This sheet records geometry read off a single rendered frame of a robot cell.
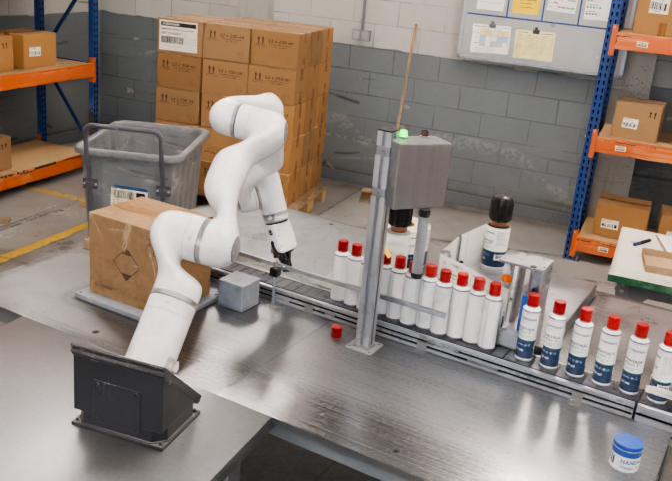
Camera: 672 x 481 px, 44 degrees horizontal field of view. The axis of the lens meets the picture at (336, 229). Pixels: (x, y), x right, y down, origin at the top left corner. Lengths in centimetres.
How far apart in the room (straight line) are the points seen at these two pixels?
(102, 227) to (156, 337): 70
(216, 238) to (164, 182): 263
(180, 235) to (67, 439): 55
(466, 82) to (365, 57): 90
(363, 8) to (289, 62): 145
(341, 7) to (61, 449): 568
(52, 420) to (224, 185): 71
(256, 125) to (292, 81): 357
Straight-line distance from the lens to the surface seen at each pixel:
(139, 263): 258
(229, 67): 601
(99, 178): 484
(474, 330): 250
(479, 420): 224
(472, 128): 696
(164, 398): 194
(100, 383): 201
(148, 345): 202
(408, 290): 253
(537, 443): 220
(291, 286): 277
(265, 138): 225
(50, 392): 225
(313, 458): 308
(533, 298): 240
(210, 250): 208
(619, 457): 216
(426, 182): 233
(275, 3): 748
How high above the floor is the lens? 196
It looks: 19 degrees down
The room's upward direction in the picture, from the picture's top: 5 degrees clockwise
